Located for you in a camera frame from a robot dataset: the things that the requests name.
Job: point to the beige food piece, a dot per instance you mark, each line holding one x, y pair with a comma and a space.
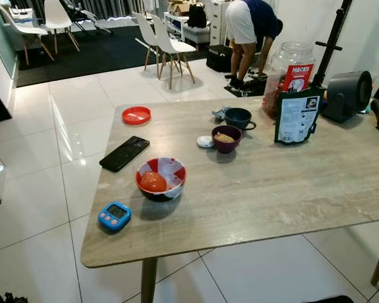
224, 137

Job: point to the black rug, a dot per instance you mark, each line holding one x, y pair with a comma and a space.
101, 53

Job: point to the white drawer cabinet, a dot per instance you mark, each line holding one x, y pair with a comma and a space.
218, 19

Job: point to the black backpack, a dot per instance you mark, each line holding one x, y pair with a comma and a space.
196, 16

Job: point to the purple bowl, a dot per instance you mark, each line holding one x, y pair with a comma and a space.
220, 146

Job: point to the black case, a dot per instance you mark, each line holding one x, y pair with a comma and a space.
219, 58

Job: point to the clear jar with red label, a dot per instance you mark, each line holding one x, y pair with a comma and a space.
287, 66

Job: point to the cardboard box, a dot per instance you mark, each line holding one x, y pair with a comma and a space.
178, 6

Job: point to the light wooden table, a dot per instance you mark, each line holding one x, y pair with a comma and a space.
265, 189

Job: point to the low white shelf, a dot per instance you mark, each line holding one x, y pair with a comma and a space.
186, 31

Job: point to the red round lid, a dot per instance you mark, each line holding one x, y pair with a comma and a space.
136, 115

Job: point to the red and white bowl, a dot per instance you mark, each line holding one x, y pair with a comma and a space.
174, 172

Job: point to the dark green pouch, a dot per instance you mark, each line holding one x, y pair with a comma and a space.
298, 117

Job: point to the orange-red tomato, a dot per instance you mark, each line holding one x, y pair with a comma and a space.
153, 182

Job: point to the black smartphone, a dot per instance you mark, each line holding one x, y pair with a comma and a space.
124, 153

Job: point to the small white cap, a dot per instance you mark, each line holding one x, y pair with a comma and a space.
205, 141

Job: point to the grey round appliance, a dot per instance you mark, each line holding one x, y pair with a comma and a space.
347, 95

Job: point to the blue digital timer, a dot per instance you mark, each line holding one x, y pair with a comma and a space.
114, 216

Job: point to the grey curtain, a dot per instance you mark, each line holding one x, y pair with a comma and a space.
120, 6

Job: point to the black folding frame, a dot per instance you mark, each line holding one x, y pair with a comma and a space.
88, 16

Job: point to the person in white shorts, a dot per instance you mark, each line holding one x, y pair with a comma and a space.
246, 25

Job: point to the black stand pole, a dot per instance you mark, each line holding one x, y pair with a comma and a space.
333, 38

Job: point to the dark blue cup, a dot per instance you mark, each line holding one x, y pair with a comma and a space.
237, 118

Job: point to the white chair with wooden legs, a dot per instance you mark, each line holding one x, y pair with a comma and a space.
19, 28
172, 49
145, 35
57, 16

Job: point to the crumpled grey wrapper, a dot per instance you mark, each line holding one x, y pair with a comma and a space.
218, 113

